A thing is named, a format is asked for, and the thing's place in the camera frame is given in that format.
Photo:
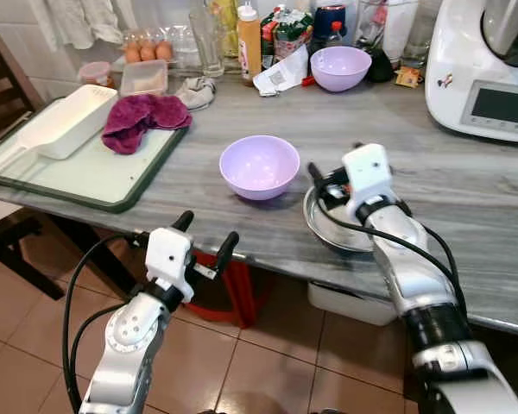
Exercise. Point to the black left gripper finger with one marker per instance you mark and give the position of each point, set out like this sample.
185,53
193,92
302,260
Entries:
225,252
184,221

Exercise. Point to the round steel plate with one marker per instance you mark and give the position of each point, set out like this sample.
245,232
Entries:
328,228

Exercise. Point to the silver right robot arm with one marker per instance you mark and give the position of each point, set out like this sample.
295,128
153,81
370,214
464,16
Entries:
414,276

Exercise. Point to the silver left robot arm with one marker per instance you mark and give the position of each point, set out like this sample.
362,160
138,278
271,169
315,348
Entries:
129,345

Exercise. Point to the red stool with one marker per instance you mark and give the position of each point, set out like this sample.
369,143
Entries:
237,293

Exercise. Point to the lilac plastic bowl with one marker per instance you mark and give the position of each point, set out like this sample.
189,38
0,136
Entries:
340,69
259,168

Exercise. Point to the black pouch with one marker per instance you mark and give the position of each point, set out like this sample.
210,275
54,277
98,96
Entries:
381,67

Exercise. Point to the small red packet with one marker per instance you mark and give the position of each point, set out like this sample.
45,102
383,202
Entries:
308,82

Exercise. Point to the yellow snack packet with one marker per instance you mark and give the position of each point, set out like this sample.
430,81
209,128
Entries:
407,78

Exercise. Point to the green rimmed cutting board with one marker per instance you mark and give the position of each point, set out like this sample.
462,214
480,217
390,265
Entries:
95,177

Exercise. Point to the white paper packet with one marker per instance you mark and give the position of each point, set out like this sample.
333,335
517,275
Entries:
281,76

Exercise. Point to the magenta towel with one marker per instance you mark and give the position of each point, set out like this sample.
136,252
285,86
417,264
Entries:
142,119

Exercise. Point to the small red cap bottle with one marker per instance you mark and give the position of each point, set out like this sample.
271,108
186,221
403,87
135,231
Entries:
335,36

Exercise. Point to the white storage box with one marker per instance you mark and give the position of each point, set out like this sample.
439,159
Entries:
350,304

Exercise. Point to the clear plastic bag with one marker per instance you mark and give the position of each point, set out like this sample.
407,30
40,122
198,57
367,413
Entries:
397,30

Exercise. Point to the grey crumpled cloth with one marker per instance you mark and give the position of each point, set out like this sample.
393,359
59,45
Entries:
195,91

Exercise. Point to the green snack packet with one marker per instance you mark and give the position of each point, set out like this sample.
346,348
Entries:
292,34

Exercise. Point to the white kitchen cooking machine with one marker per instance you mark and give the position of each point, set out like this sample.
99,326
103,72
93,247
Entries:
453,52

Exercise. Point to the orange sauce squeeze bottle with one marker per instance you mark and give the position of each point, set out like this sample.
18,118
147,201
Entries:
249,47

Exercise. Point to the clear plastic food container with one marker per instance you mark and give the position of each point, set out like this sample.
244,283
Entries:
144,79

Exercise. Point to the long white plastic tray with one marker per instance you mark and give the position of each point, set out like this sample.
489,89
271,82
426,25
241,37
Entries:
65,125

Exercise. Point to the brown egg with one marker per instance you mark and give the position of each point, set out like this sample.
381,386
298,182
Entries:
148,53
163,51
132,53

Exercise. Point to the small pink lid jar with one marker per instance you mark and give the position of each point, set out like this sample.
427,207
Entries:
95,74

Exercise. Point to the clear drinking glass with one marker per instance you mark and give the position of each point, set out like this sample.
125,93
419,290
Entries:
207,43

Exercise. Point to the clear egg carton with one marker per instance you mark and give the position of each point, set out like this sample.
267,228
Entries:
147,41

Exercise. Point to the white hanging cloth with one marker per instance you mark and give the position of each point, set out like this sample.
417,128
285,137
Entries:
82,21

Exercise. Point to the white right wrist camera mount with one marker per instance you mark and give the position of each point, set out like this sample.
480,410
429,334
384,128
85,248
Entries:
369,172

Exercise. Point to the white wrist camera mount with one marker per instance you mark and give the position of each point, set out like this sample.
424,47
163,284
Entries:
168,257
369,172

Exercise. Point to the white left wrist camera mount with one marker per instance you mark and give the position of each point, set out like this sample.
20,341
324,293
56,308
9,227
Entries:
168,257

